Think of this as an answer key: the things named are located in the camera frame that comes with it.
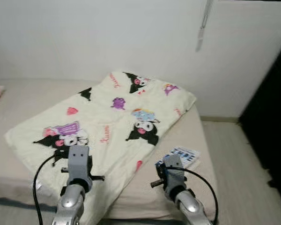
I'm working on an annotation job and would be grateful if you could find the white blue lettered book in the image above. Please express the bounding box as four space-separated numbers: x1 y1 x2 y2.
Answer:
155 146 201 171

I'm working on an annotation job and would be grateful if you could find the cream cartoon print quilt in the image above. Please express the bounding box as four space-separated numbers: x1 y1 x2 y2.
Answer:
5 70 198 225

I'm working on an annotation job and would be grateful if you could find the mattress with beige sheet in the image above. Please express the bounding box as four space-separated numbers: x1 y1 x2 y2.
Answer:
0 79 219 221

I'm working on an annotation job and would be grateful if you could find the black fabric wardrobe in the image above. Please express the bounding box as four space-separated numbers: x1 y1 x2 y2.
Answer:
238 35 281 212

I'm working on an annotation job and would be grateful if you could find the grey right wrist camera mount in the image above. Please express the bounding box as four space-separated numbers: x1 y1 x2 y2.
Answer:
162 155 186 193

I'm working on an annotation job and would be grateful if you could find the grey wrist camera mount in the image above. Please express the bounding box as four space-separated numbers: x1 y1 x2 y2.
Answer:
67 145 92 186
162 155 186 193

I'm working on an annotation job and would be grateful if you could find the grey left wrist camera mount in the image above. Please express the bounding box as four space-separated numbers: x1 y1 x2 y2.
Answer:
67 145 92 186

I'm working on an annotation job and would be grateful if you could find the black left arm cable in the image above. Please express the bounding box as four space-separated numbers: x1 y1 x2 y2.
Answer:
33 154 71 225

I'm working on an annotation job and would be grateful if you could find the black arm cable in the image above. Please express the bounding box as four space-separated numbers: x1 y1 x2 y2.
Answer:
33 154 71 225
166 166 220 224

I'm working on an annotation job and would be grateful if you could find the teal bed frame base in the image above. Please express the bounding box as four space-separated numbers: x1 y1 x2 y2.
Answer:
0 196 219 225

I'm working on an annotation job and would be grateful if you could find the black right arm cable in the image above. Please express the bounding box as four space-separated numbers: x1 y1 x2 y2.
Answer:
166 166 220 224

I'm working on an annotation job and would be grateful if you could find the grey hanging pull cord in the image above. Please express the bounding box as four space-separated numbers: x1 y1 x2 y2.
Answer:
195 0 214 53

